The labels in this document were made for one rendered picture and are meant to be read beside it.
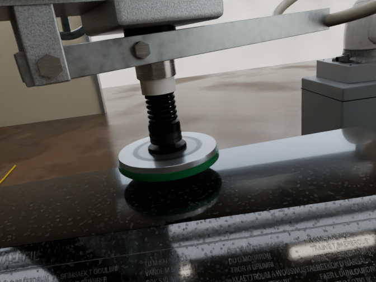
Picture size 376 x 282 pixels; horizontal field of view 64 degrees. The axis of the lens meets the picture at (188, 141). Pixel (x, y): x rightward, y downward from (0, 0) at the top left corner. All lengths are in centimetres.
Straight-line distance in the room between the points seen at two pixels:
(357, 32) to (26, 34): 141
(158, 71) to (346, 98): 104
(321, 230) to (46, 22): 50
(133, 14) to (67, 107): 520
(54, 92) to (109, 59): 516
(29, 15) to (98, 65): 11
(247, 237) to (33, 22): 43
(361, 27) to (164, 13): 123
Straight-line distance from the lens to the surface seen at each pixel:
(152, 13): 50
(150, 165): 57
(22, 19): 48
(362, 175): 64
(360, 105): 152
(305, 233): 52
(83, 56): 51
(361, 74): 157
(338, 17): 84
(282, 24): 74
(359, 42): 163
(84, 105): 558
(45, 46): 48
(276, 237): 50
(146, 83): 59
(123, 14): 48
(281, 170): 64
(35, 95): 578
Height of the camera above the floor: 108
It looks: 19 degrees down
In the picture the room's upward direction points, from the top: 7 degrees counter-clockwise
